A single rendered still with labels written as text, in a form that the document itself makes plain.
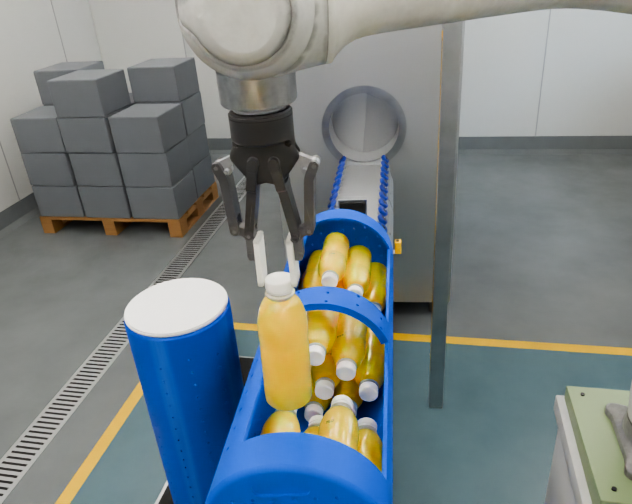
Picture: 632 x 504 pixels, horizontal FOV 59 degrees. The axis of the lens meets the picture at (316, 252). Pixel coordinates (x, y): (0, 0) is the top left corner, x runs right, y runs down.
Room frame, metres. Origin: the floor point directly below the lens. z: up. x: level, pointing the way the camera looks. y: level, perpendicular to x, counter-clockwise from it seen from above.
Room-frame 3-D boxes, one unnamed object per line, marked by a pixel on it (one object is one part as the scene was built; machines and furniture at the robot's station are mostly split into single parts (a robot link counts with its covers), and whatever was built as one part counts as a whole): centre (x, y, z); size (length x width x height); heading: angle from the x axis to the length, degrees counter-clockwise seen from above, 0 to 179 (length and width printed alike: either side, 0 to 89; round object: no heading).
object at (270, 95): (0.65, 0.05, 1.73); 0.09 x 0.09 x 0.06
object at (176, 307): (1.29, 0.39, 1.03); 0.28 x 0.28 x 0.01
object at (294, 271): (0.65, 0.03, 1.50); 0.03 x 0.01 x 0.07; 171
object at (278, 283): (0.65, 0.05, 1.46); 0.04 x 0.04 x 0.02
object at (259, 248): (0.66, 0.07, 1.50); 0.03 x 0.01 x 0.07; 171
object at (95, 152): (4.40, 1.50, 0.59); 1.20 x 0.80 x 1.19; 77
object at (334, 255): (1.26, -0.04, 1.15); 0.19 x 0.07 x 0.07; 171
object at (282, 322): (0.65, 0.05, 1.36); 0.07 x 0.07 x 0.19
